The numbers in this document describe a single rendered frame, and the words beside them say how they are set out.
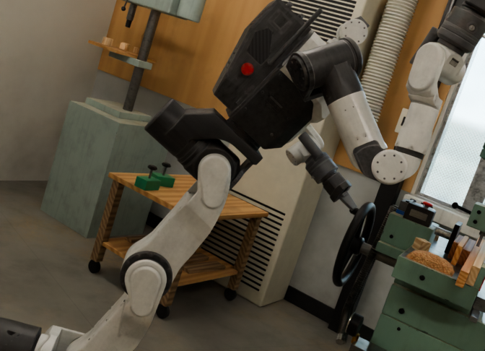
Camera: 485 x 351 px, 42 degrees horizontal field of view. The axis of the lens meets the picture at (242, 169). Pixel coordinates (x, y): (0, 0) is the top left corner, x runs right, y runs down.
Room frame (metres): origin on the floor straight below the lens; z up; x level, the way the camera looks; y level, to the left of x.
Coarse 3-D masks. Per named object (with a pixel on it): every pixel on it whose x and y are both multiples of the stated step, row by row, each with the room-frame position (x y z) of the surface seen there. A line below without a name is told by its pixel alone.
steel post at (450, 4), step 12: (456, 0) 3.28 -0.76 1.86; (444, 12) 3.30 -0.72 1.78; (384, 192) 3.28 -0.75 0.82; (396, 192) 3.26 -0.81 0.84; (384, 204) 3.27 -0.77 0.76; (384, 216) 3.26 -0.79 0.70; (372, 228) 3.27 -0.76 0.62; (372, 240) 3.26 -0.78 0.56; (360, 264) 3.27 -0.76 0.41; (348, 288) 3.28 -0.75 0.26; (336, 312) 3.29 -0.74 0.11; (336, 324) 3.28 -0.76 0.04
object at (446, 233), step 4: (456, 224) 1.80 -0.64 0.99; (460, 224) 1.83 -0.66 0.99; (436, 228) 1.84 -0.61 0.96; (440, 228) 1.84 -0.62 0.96; (456, 228) 1.79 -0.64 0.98; (436, 232) 1.84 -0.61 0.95; (440, 232) 1.84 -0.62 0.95; (444, 232) 1.83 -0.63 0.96; (448, 232) 1.83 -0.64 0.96; (452, 232) 1.79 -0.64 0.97; (456, 232) 1.79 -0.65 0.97; (440, 236) 1.84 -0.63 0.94; (444, 236) 1.83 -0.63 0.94; (448, 236) 1.83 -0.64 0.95; (452, 236) 1.79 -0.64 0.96; (456, 236) 1.81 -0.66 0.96; (448, 240) 1.79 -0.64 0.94; (452, 240) 1.79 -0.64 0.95; (448, 244) 1.79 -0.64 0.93; (452, 244) 1.79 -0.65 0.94; (448, 248) 1.79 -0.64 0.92; (448, 252) 1.79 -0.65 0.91
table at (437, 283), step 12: (444, 240) 2.01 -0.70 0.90; (384, 252) 1.81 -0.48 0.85; (396, 252) 1.80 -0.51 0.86; (408, 252) 1.66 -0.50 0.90; (432, 252) 1.77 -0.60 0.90; (444, 252) 1.82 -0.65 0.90; (396, 264) 1.59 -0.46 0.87; (408, 264) 1.58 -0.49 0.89; (420, 264) 1.57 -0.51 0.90; (456, 264) 1.71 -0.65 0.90; (396, 276) 1.59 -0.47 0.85; (408, 276) 1.58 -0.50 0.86; (420, 276) 1.56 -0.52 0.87; (432, 276) 1.55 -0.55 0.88; (444, 276) 1.54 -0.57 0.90; (456, 276) 1.57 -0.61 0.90; (420, 288) 1.56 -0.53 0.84; (432, 288) 1.55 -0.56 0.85; (444, 288) 1.54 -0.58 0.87; (456, 288) 1.53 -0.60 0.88; (468, 288) 1.52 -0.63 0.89; (456, 300) 1.53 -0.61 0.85; (468, 300) 1.52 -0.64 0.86
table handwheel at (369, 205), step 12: (372, 204) 1.94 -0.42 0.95; (360, 216) 1.86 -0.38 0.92; (372, 216) 2.01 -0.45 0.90; (348, 228) 1.84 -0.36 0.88; (360, 228) 1.92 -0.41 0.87; (348, 240) 1.81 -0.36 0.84; (360, 240) 1.92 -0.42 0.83; (348, 252) 1.92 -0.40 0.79; (360, 252) 1.92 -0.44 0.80; (336, 264) 1.82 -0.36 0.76; (348, 264) 2.03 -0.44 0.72; (336, 276) 1.84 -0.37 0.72; (348, 276) 1.98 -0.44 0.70
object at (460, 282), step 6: (474, 246) 1.85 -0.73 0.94; (480, 246) 1.88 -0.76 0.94; (468, 258) 1.65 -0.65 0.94; (474, 258) 1.67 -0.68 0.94; (468, 264) 1.56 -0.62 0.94; (462, 270) 1.47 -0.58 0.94; (468, 270) 1.50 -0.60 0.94; (462, 276) 1.47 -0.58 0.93; (456, 282) 1.47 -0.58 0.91; (462, 282) 1.47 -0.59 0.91
